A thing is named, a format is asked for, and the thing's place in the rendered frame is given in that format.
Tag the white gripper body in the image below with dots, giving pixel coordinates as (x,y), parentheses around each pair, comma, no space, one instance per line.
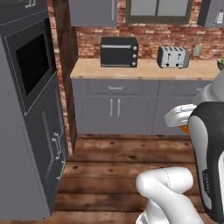
(176,118)

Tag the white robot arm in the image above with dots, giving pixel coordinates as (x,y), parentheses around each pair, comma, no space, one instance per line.
(172,189)

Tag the dark grey tall cabinet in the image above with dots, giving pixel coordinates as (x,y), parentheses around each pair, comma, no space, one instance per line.
(17,163)

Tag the small orange object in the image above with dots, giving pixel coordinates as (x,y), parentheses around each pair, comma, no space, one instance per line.
(185,129)

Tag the wide grey drawer front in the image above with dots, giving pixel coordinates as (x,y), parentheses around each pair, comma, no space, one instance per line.
(180,87)

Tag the silver four-slot toaster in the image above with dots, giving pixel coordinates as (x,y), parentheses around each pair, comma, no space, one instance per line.
(173,57)

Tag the black toaster oven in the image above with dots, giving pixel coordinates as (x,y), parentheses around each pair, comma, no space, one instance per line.
(119,52)

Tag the grey framed window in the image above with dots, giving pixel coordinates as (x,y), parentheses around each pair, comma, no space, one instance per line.
(159,11)

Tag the dark wooden side panel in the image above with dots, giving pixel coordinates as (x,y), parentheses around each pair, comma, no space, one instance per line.
(66,58)

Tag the black built-in oven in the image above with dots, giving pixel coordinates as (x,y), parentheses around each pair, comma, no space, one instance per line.
(30,64)

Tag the grey wall socket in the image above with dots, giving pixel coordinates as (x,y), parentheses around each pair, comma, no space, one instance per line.
(197,50)

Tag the grey corner wall cabinet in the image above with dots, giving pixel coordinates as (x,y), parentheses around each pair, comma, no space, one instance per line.
(208,13)

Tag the grey wall cabinet door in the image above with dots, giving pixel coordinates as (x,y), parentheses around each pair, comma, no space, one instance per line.
(92,12)

